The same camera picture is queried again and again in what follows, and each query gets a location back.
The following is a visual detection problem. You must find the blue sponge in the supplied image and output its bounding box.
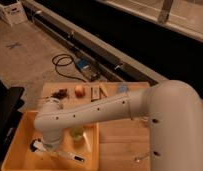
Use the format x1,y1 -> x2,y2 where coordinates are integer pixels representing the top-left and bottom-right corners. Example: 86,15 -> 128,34
117,84 -> 129,93

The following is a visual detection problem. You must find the green cup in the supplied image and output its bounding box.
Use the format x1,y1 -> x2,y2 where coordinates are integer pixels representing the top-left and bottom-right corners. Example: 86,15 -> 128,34
69,126 -> 84,142

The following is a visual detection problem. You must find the yellow plastic tray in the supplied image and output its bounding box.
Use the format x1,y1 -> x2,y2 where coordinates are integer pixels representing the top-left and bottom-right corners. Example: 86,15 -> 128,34
1,111 -> 99,171

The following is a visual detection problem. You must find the metal fork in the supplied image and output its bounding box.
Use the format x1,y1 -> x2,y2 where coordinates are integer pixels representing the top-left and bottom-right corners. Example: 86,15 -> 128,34
134,152 -> 149,163

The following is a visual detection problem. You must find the wooden board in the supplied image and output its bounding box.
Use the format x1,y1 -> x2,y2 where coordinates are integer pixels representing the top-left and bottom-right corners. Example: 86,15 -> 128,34
34,83 -> 150,171

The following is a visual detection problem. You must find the brown rectangular box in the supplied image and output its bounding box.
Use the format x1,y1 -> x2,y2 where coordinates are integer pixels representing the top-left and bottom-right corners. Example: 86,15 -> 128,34
91,87 -> 100,101

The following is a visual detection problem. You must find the white long-handled brush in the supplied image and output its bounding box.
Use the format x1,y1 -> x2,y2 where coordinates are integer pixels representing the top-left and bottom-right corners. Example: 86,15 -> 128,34
30,141 -> 85,163

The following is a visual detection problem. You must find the blue power device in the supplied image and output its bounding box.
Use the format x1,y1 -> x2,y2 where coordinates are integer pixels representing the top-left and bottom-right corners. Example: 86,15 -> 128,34
75,59 -> 100,82

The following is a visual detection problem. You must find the black chair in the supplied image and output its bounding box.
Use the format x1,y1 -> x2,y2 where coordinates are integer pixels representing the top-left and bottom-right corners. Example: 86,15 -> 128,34
0,79 -> 24,163

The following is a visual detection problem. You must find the bunch of dark grapes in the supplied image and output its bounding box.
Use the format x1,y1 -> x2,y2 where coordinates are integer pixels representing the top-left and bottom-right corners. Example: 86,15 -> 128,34
52,89 -> 68,99

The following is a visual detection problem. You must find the orange apple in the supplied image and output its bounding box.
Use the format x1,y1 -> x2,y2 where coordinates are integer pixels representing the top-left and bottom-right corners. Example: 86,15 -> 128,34
74,85 -> 85,98

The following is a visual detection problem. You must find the white cardboard box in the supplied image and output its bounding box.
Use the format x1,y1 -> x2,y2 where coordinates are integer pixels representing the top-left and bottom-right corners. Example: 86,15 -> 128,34
0,0 -> 27,26

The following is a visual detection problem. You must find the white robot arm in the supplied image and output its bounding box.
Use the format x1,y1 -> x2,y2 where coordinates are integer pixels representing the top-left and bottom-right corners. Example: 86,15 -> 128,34
34,80 -> 203,171

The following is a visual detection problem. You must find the black cable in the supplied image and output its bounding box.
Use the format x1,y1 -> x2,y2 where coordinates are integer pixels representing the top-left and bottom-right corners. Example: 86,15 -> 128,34
51,53 -> 88,83

